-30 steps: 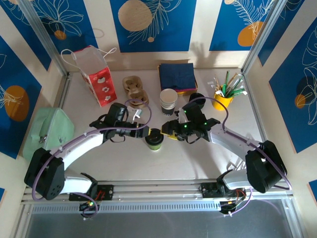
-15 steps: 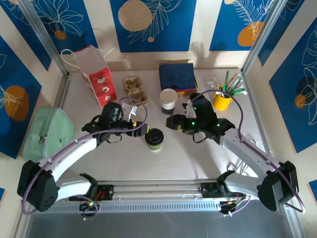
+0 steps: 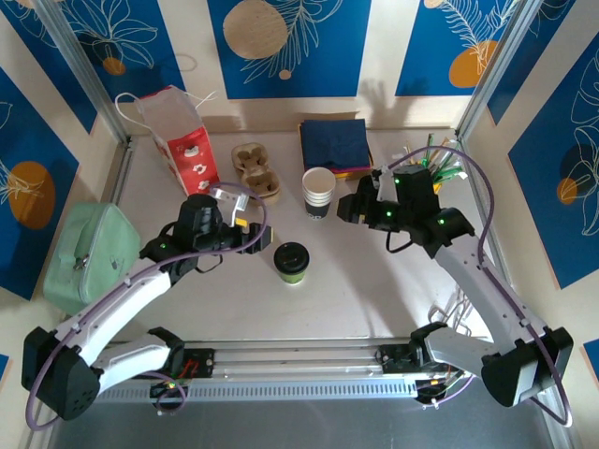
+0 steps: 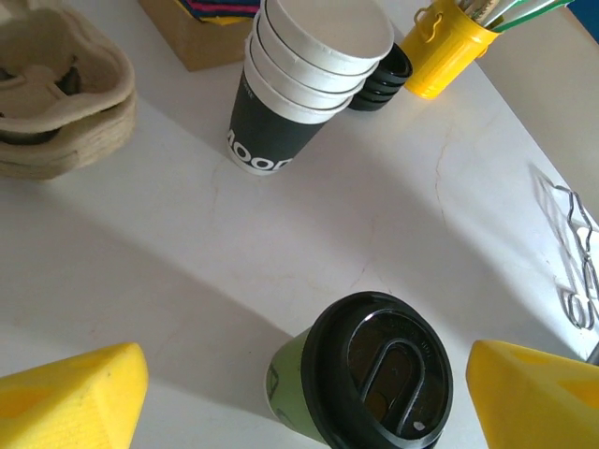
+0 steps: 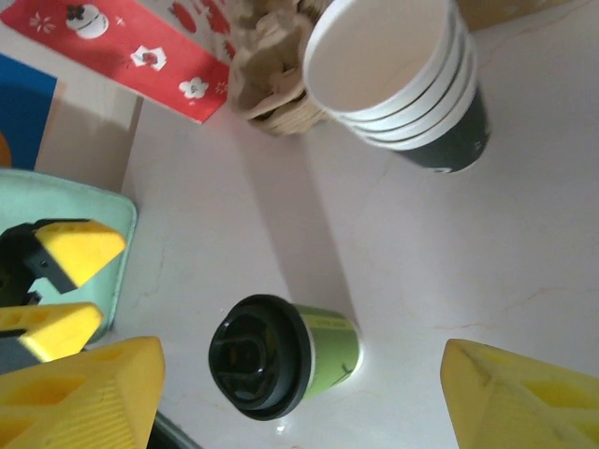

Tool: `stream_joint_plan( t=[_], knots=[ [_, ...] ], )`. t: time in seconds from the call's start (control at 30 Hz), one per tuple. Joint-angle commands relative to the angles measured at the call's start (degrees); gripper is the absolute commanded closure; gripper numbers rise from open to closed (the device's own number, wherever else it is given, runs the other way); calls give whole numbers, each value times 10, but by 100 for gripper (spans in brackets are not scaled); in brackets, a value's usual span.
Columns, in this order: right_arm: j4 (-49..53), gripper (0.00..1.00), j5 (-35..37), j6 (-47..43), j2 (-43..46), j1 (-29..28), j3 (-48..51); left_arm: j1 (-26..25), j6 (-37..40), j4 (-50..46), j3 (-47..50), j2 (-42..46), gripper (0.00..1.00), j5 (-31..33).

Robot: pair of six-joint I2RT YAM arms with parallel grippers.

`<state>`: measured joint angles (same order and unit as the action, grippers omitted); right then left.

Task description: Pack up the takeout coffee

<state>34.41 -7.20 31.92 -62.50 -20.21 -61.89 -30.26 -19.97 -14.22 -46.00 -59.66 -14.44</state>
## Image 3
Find black plastic cup lid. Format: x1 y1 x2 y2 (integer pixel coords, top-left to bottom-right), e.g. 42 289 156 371
273 241 310 275

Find red white paper gift bag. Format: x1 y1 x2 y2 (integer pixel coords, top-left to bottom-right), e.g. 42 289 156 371
114 85 221 196

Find stack of paper cups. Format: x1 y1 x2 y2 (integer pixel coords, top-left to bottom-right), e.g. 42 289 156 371
301 167 338 222

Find stack of cardboard cup carriers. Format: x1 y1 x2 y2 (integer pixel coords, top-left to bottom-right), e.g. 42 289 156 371
231 142 283 207

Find green straw white wrapper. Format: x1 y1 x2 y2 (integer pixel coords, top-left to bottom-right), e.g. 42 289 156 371
434 156 468 182

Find mint green zip case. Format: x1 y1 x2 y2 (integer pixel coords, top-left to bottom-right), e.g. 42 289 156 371
42 201 142 315

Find aluminium table side rail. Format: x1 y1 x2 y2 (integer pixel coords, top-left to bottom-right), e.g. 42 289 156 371
111 138 138 207
458 135 528 338

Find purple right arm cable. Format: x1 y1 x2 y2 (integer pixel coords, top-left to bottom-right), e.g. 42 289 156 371
387 147 573 427

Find aluminium front rail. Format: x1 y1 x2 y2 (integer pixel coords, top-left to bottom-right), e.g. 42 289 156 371
93 337 548 403

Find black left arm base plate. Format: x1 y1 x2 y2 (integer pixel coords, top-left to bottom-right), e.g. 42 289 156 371
180 348 216 379

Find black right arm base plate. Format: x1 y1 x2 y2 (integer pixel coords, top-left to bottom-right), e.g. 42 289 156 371
378 343 425 375

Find aluminium frame post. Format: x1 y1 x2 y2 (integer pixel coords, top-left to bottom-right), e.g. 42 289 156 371
35 0 132 146
456 0 534 141

